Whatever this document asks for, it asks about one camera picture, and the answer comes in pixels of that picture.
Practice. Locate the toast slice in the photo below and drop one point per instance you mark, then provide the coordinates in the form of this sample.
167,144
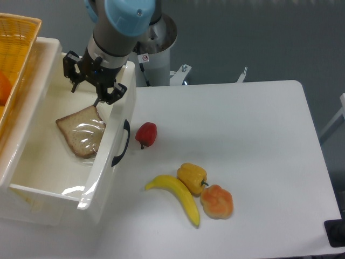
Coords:
83,131

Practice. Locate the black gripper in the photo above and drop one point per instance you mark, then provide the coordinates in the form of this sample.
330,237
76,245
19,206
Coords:
99,68

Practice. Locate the yellow bell pepper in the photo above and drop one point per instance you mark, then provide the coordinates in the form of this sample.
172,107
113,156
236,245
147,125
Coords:
194,177

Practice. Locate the white frame at right edge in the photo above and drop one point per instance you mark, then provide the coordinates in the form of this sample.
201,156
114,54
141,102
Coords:
333,124

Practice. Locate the white metal base bracket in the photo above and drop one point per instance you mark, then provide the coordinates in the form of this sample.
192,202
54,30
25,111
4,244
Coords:
180,77

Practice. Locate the yellow banana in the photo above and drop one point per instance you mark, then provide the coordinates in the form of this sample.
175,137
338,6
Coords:
177,188

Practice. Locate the yellow woven basket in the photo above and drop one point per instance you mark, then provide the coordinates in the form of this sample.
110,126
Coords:
18,34

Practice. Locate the orange fruit in basket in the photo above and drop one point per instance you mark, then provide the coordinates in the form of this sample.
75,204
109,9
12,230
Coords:
5,88

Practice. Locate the black drawer handle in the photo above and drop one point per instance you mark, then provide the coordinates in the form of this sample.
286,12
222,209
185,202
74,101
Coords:
123,145

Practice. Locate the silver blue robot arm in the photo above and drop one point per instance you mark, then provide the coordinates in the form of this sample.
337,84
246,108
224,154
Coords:
118,27

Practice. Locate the open upper white drawer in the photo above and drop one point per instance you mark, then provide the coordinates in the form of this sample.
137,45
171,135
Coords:
47,166

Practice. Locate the red bell pepper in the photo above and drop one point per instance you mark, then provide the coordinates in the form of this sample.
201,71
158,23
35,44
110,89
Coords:
146,134

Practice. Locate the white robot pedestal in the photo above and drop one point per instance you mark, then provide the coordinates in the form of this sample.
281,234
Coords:
151,56

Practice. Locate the black device at table edge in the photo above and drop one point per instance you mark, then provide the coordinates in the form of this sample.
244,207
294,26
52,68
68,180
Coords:
335,232

